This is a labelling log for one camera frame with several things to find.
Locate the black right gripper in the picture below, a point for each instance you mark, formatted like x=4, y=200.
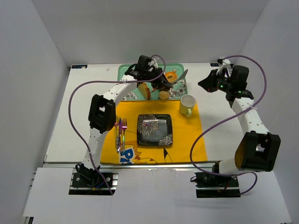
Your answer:
x=214, y=80

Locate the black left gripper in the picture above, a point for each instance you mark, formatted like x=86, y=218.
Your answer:
x=158, y=79

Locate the wooden handled metal spatula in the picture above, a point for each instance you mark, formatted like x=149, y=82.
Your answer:
x=182, y=76

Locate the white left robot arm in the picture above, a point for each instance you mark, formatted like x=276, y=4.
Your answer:
x=102, y=112

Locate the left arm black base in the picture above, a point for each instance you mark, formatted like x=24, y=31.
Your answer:
x=86, y=181

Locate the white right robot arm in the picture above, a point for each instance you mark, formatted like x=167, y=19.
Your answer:
x=258, y=149

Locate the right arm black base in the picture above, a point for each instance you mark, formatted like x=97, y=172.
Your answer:
x=214, y=186

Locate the small round muffin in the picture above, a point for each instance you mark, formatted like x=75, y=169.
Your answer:
x=164, y=95

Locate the blue label right corner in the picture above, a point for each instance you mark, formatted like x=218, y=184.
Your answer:
x=214, y=65

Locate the blue label corner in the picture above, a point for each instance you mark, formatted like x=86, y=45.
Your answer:
x=214, y=65
x=84, y=66

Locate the green floral tray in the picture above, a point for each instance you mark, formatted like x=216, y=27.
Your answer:
x=176, y=92

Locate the sliced loaf cake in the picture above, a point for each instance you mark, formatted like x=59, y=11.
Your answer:
x=144, y=90

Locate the yellow green mug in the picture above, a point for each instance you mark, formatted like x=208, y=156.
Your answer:
x=187, y=103

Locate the black floral square plate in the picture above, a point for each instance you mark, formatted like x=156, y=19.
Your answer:
x=154, y=130

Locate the iridescent fork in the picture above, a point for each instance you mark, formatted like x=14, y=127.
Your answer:
x=124, y=127

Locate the iridescent knife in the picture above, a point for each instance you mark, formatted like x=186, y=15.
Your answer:
x=119, y=135

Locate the iridescent spoon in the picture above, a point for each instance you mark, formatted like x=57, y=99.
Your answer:
x=116, y=137

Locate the yellow cartoon placemat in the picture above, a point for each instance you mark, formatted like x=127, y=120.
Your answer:
x=185, y=131

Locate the blue label left corner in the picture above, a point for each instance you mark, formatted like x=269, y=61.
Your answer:
x=84, y=66

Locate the glazed ring donut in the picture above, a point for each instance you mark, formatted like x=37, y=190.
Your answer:
x=171, y=77

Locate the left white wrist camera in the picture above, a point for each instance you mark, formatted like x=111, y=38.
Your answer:
x=153, y=65

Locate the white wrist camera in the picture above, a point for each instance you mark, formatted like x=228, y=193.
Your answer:
x=153, y=65
x=224, y=64

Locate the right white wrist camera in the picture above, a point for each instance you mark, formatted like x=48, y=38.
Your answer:
x=224, y=64

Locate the aluminium front rail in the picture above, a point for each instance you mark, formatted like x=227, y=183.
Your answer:
x=114, y=168

